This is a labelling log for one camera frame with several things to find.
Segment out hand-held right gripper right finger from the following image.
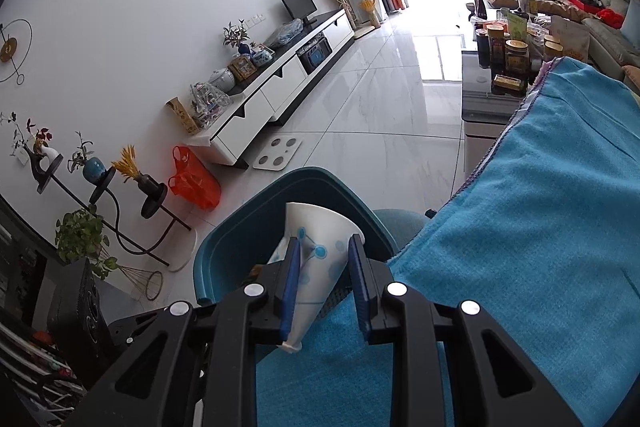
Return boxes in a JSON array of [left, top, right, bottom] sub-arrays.
[[347, 234, 586, 427]]

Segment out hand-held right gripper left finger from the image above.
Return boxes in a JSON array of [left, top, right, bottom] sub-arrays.
[[61, 237, 305, 427]]

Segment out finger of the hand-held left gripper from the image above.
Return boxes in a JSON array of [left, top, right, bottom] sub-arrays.
[[107, 307, 174, 349]]

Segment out teal plastic bin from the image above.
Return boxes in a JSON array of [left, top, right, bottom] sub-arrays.
[[192, 167, 401, 308]]

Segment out teal fabric chair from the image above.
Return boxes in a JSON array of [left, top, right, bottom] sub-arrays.
[[374, 208, 438, 254]]

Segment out green leafy potted plant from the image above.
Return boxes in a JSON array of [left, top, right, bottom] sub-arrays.
[[54, 204, 121, 280]]

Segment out dark shelf unit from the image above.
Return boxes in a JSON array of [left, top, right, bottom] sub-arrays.
[[0, 197, 66, 323]]

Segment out black curved plant stand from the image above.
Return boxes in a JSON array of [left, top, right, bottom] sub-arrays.
[[30, 152, 198, 273]]

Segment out white bathroom scale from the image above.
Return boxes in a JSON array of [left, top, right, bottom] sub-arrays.
[[251, 135, 303, 171]]

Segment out blue vase with green sprig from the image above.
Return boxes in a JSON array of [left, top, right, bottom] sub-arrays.
[[67, 132, 108, 182]]

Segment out black vase with yellow wheat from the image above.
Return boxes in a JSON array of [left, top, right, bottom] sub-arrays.
[[111, 144, 162, 198]]

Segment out orange plastic bag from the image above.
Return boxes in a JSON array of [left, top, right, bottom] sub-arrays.
[[167, 145, 222, 211]]

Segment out white vase with red flowers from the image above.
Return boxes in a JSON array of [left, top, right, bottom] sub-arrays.
[[0, 112, 63, 168]]

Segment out blue towel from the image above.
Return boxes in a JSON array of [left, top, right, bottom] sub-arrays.
[[255, 57, 640, 427]]

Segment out clear plastic bag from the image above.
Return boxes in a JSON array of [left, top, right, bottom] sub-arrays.
[[190, 82, 233, 128]]

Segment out yellow patterned tall box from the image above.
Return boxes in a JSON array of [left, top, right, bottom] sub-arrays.
[[166, 96, 199, 136]]

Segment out white TV cabinet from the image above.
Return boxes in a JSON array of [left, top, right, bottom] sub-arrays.
[[182, 9, 357, 168]]

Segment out glass coffee table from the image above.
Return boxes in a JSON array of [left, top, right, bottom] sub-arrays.
[[460, 34, 546, 178]]

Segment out white ceramic jar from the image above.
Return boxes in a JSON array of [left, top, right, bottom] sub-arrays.
[[209, 68, 236, 92]]

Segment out blue white porcelain bowl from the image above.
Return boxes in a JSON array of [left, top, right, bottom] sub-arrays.
[[250, 44, 275, 68]]

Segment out plastic-wrapped bundle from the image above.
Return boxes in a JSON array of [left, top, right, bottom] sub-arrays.
[[265, 18, 304, 48]]

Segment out small plant in blue vase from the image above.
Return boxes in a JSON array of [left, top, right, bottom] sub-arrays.
[[222, 21, 251, 58]]

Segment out group of food jars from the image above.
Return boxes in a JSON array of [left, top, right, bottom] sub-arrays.
[[475, 7, 566, 95]]

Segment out black monitor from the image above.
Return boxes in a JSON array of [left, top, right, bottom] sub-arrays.
[[281, 0, 318, 26]]

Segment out beige paper pouch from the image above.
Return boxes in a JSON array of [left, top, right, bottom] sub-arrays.
[[547, 14, 592, 62]]

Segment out grey-green sofa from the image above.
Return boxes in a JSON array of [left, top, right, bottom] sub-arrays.
[[582, 0, 640, 82]]

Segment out red cloth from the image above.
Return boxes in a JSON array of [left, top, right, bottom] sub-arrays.
[[565, 0, 626, 28]]

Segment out wooden picture frame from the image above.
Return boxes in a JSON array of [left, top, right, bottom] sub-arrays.
[[228, 57, 258, 82]]

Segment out round wire wall clock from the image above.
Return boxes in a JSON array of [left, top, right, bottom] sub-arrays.
[[0, 19, 33, 86]]

